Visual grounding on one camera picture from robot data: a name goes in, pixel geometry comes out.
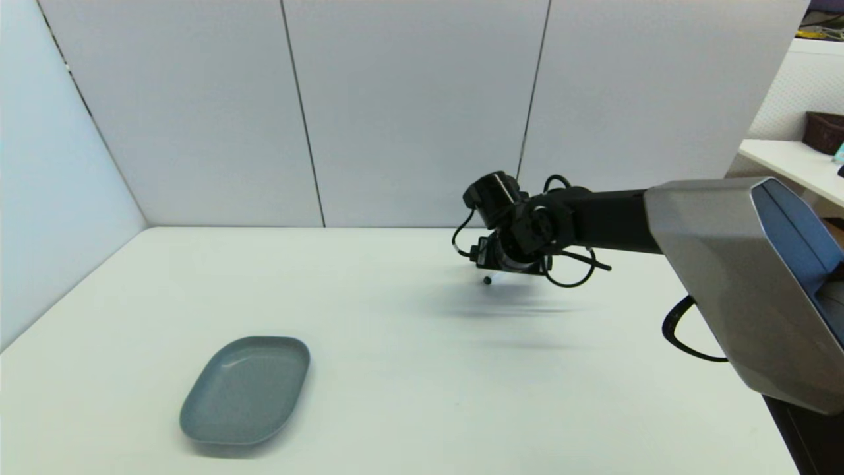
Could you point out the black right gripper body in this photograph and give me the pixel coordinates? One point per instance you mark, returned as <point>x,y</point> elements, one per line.
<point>511,256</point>

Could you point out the white marker with black caps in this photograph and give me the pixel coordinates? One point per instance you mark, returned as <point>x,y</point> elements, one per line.
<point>486,280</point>

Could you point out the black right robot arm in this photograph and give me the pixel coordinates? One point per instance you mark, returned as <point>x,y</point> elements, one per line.
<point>613,218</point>

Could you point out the grey-blue oval plate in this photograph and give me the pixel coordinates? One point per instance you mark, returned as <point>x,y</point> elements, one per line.
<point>245,390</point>

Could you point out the white side table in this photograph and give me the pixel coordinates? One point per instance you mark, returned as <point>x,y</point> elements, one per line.
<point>801,163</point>

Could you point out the dark woven basket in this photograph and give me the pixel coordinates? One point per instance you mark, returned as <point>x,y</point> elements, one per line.
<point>824,132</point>

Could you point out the teal small item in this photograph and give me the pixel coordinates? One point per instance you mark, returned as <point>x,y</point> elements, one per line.
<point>840,153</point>

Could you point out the dark robot torso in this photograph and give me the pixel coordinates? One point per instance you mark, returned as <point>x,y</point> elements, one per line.
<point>811,442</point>

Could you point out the yellow and black clutter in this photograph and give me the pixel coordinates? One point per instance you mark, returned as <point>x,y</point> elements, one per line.
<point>823,28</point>

